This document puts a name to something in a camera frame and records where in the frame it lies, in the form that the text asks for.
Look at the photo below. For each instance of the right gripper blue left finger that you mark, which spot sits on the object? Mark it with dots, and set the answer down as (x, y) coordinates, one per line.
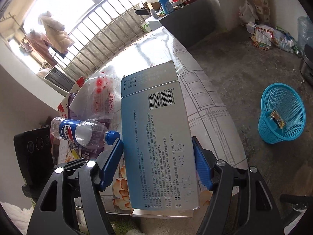
(108, 164)

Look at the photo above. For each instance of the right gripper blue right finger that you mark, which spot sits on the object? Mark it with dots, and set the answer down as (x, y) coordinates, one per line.
(204, 163)

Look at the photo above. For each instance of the blue grey medicine box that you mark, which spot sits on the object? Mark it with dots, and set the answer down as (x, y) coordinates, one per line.
(158, 150)

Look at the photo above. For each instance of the red white chestnut paper bag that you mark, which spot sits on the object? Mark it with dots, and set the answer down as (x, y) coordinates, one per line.
(63, 108)

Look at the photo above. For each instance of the Pepsi plastic bottle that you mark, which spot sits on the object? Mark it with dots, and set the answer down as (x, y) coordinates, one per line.
(62, 128)

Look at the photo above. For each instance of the clear red-printed plastic bag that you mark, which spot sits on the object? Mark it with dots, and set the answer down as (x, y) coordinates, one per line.
(99, 98)

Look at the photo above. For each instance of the black induction cooker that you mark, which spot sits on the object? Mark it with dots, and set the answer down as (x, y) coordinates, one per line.
(33, 152)

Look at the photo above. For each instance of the orange snack wrapper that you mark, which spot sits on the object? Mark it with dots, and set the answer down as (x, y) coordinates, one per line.
(277, 119)

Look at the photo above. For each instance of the blue plastic mesh basket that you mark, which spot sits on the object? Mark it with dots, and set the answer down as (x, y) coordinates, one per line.
(286, 101)

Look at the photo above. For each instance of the hanging beige clothes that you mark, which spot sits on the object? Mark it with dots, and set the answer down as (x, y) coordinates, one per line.
(55, 38)

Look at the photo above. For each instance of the metal balcony railing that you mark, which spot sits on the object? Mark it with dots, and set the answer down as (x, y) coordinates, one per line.
(102, 32)

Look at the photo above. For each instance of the dark grey cabinet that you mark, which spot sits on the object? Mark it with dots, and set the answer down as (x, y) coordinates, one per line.
(189, 25)

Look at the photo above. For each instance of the blue detergent bottle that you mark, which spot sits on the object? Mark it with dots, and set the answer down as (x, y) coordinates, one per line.
(166, 6)

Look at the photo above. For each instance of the pile of packets on floor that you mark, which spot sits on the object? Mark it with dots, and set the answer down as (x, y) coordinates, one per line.
(264, 37)

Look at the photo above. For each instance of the black rice cooker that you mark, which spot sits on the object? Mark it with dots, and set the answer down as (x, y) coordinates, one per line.
(306, 64)

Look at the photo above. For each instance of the white plastic bag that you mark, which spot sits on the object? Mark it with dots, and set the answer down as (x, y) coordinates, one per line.
(247, 13)

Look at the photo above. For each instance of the empty blue water jug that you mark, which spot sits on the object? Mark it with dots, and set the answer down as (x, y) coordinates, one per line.
(305, 32)

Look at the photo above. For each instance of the tall patterned cardboard box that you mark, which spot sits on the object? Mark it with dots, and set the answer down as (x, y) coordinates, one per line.
(262, 0)

